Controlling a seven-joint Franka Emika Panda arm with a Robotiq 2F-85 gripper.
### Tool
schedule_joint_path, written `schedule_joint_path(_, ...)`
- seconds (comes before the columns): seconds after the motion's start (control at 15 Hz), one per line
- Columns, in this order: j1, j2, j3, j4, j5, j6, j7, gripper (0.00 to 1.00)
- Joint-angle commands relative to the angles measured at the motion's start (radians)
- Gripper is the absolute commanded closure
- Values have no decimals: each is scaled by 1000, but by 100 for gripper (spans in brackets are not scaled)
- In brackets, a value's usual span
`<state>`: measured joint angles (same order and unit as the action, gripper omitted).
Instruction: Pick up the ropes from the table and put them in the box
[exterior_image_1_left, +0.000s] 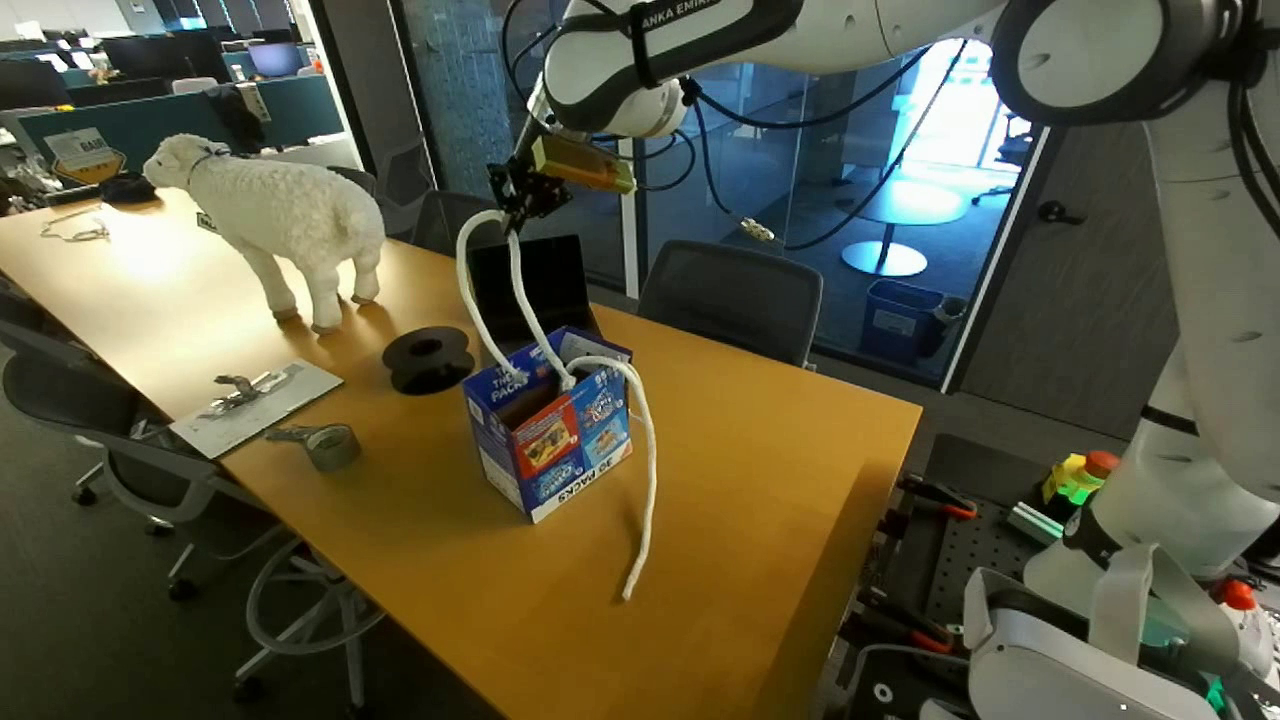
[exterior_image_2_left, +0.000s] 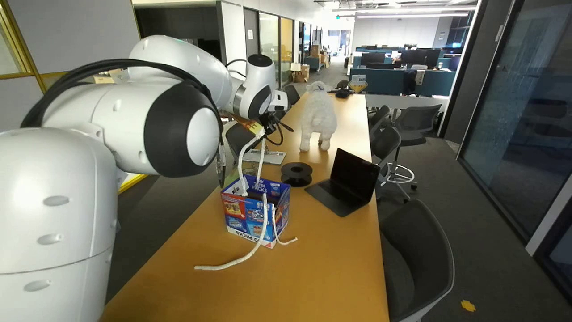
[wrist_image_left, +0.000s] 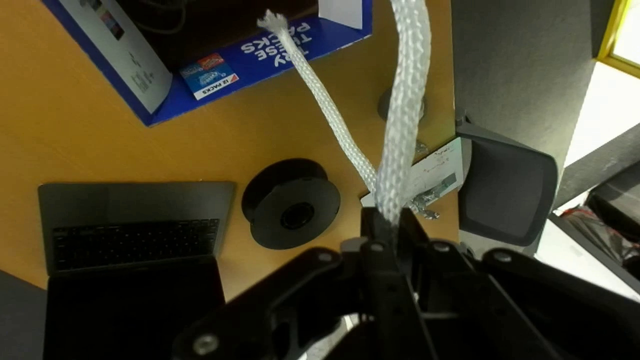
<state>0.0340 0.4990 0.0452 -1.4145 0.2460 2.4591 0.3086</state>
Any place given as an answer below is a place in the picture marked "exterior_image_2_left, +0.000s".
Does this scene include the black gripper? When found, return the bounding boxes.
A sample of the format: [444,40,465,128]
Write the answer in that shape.
[256,108,292,144]

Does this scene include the blue cardboard snack box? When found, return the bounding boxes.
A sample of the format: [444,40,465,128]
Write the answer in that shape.
[220,174,292,247]

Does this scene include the clipboard with white paper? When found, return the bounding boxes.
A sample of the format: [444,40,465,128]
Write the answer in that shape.
[245,149,288,167]

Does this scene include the dark office chair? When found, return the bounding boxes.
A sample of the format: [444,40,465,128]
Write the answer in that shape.
[370,119,419,194]
[224,122,260,160]
[392,104,444,149]
[285,83,302,108]
[379,199,458,322]

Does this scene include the black tape roll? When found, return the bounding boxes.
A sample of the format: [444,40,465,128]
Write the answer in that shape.
[281,162,315,188]

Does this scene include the white toy sheep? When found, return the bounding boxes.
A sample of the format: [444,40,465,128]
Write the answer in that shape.
[297,81,340,153]

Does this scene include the stacked cardboard boxes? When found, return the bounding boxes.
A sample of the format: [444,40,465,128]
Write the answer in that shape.
[290,61,311,85]

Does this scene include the small black object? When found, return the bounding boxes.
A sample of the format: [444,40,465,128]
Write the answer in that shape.
[329,79,354,101]

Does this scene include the black open laptop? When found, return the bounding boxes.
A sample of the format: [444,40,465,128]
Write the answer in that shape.
[304,149,381,219]

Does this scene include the black computer monitor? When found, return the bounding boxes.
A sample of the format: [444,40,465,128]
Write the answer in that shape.
[399,49,442,68]
[361,52,390,68]

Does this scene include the blue cubicle partition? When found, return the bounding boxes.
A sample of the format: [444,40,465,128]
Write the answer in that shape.
[351,67,458,99]

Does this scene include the yellow framed white partition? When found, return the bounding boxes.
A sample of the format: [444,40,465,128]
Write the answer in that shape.
[0,0,145,131]

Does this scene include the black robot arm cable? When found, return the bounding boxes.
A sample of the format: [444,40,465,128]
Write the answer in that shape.
[18,58,295,149]

